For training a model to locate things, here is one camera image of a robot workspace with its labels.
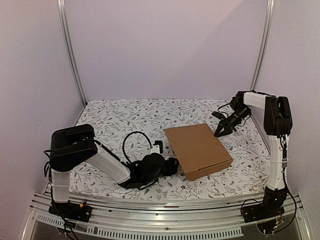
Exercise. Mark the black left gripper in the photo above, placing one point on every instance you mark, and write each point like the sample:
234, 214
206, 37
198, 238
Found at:
170, 169

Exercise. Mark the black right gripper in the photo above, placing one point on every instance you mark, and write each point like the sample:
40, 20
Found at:
227, 124

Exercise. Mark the brown cardboard box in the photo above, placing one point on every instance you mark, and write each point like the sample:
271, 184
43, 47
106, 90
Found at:
198, 151

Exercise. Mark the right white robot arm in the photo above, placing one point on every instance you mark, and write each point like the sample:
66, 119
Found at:
277, 125

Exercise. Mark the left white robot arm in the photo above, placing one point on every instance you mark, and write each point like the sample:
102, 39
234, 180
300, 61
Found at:
72, 146

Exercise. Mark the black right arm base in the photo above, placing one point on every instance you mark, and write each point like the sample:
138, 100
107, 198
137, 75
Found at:
271, 206

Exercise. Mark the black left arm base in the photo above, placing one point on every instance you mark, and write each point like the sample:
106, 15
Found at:
73, 211

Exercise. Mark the floral patterned table mat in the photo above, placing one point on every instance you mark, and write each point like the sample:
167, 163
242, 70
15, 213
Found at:
125, 126

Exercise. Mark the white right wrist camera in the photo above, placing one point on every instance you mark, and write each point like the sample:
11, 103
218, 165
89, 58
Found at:
219, 115

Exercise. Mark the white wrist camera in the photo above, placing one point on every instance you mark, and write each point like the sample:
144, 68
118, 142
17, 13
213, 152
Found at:
157, 147
219, 115

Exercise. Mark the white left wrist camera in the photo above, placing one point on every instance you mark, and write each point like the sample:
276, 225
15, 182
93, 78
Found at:
157, 147

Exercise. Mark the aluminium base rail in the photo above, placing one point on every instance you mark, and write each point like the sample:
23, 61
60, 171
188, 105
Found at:
205, 219

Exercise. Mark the right aluminium frame post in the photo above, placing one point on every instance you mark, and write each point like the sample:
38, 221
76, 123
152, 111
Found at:
270, 4

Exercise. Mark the aluminium frame post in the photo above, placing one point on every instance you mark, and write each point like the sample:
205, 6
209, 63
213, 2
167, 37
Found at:
61, 6
270, 4

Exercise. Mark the left aluminium frame post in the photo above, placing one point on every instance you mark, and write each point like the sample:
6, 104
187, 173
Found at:
61, 6

